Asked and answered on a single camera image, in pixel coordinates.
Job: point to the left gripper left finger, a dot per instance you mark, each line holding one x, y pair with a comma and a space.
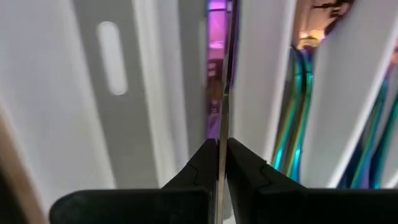
140, 208

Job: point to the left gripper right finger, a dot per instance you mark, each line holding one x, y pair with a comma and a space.
311, 208

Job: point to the iridescent rainbow spoon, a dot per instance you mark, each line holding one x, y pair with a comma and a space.
303, 124
287, 124

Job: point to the iridescent rainbow fork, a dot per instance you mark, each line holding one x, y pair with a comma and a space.
370, 140
387, 140

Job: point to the iridescent rainbow knife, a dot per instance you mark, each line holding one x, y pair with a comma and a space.
224, 109
216, 28

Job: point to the white plastic cutlery tray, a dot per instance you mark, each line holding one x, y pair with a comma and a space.
124, 124

